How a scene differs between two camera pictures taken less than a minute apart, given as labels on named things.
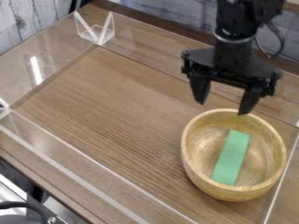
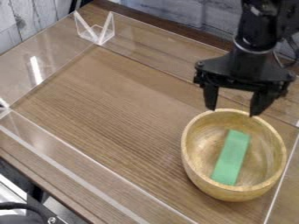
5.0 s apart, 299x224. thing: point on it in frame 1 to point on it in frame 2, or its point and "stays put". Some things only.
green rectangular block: x=230 y=156 stays put
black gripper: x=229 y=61 to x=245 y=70
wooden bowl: x=202 y=144 stays put
